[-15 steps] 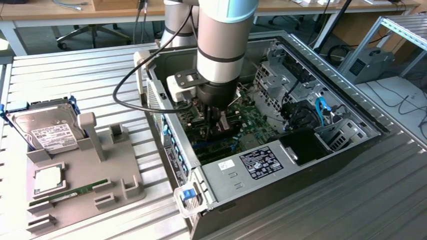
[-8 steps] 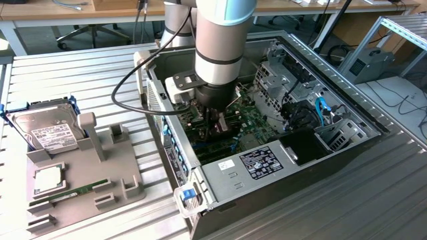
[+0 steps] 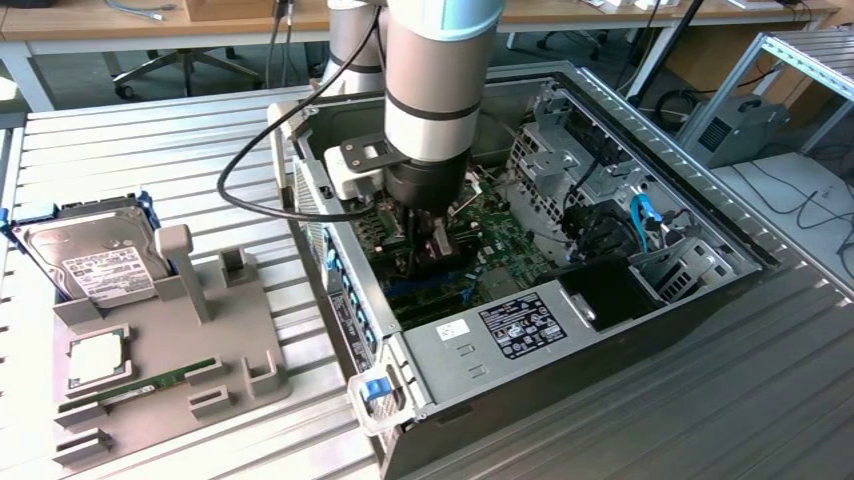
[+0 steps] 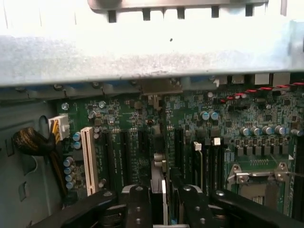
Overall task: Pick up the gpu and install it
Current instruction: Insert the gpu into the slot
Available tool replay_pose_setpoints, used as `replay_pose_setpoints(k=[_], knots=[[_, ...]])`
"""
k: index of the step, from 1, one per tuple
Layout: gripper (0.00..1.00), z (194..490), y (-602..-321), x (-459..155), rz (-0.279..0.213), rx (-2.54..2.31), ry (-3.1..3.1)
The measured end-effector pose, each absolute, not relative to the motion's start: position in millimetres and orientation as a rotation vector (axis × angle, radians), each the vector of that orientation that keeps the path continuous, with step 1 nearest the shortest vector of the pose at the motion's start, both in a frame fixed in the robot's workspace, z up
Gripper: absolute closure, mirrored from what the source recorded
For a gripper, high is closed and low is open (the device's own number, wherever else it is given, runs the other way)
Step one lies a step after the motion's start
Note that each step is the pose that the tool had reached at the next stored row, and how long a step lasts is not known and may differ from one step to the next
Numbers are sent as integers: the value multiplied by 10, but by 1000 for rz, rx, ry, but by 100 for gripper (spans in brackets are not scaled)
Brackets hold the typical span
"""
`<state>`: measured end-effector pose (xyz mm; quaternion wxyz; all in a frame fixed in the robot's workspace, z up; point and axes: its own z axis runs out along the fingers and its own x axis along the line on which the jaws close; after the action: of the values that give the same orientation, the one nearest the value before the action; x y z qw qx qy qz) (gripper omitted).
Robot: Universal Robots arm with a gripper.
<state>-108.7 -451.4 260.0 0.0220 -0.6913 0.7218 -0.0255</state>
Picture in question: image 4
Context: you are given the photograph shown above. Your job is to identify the short black expansion slot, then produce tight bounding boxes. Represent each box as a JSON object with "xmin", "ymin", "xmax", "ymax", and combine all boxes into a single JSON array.
[{"xmin": 138, "ymin": 130, "xmax": 151, "ymax": 153}]

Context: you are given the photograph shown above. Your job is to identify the red black twisted wire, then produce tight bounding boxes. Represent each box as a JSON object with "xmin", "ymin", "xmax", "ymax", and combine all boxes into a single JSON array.
[{"xmin": 219, "ymin": 81, "xmax": 304, "ymax": 103}]

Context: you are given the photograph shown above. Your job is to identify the white expansion slot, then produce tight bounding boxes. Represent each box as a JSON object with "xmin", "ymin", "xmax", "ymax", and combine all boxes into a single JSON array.
[{"xmin": 80, "ymin": 126, "xmax": 100, "ymax": 197}]

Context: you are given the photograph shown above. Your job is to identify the grey open PC case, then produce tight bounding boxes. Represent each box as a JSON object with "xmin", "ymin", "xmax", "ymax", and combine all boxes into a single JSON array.
[{"xmin": 0, "ymin": 0, "xmax": 304, "ymax": 223}]

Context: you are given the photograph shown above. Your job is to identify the CPU socket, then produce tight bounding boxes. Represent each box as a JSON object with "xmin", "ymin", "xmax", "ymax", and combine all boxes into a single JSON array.
[{"xmin": 227, "ymin": 162, "xmax": 296, "ymax": 211}]

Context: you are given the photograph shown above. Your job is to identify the black RAM slot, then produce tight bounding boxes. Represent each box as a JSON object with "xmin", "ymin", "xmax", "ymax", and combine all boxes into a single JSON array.
[{"xmin": 205, "ymin": 137, "xmax": 216, "ymax": 190}]

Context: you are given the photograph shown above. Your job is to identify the white power connector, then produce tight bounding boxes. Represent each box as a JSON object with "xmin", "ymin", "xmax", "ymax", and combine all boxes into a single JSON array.
[{"xmin": 48, "ymin": 114, "xmax": 71, "ymax": 143}]

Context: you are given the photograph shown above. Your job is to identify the black sleeved power cable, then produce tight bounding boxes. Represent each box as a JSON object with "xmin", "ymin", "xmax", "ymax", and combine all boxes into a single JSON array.
[{"xmin": 12, "ymin": 118, "xmax": 69, "ymax": 198}]

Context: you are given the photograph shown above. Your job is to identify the green motherboard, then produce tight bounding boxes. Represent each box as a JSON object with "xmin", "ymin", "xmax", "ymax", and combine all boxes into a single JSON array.
[{"xmin": 56, "ymin": 79, "xmax": 304, "ymax": 220}]

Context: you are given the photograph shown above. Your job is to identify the blue card retainer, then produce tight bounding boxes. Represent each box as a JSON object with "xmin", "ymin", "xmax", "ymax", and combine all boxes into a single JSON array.
[{"xmin": 63, "ymin": 75, "xmax": 216, "ymax": 91}]

